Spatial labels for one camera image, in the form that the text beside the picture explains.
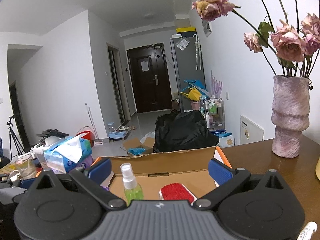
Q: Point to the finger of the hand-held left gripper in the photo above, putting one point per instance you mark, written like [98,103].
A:
[26,183]

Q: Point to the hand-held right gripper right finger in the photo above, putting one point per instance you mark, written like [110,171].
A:
[218,173]

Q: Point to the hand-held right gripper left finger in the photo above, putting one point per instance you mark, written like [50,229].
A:
[100,170]

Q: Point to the green spray bottle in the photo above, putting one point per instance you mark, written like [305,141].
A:
[132,192]

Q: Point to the orange cardboard box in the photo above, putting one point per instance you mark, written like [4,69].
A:
[175,165]

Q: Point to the red and white lint brush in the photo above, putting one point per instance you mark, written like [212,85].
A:
[175,191]

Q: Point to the small white spray bottle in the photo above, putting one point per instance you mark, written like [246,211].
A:
[308,230]

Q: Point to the clear drinking glass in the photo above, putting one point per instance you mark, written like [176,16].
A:
[23,168]

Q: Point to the purple tissue pack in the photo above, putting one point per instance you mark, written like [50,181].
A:
[86,163]

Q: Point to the clear food container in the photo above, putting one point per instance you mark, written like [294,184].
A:
[38,155]

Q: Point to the blue and white packaging bag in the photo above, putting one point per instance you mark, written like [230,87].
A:
[225,140]

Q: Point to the red bucket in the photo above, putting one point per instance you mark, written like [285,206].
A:
[87,135]

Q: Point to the blue tissue pack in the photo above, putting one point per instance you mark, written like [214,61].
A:
[62,160]

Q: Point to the blue pet feeder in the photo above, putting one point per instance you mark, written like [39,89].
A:
[117,133]

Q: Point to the blue plastic bag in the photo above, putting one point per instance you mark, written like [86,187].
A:
[136,151]

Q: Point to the small cardboard box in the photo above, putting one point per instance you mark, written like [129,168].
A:
[132,143]

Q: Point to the white mop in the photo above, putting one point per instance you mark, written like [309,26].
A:
[90,120]

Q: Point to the black bag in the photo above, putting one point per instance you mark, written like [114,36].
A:
[182,132]

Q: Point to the pink plastic bin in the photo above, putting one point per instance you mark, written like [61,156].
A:
[195,105]

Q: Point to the yellow bag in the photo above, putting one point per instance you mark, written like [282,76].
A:
[192,95]

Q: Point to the dark framed glass door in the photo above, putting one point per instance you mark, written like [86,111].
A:
[116,87]

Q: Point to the pink textured vase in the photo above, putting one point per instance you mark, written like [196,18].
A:
[290,120]

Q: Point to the blue folded rack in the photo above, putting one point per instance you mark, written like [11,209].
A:
[196,84]

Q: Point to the dark brown entrance door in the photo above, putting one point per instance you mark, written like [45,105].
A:
[150,92]

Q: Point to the grey refrigerator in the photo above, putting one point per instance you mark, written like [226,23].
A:
[185,67]

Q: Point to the white paper notice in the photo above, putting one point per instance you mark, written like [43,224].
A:
[145,65]

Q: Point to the white folded umbrella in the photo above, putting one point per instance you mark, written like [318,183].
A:
[198,52]

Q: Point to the clear plastic bag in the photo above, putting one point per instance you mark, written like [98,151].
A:
[182,43]

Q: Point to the yellow and black box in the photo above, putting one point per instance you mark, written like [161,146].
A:
[185,30]

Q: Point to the dried pink roses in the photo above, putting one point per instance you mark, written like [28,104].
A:
[287,40]

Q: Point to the black camera tripod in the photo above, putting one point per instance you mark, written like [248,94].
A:
[15,140]

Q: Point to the white wall heater panel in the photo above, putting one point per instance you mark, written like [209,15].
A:
[252,130]

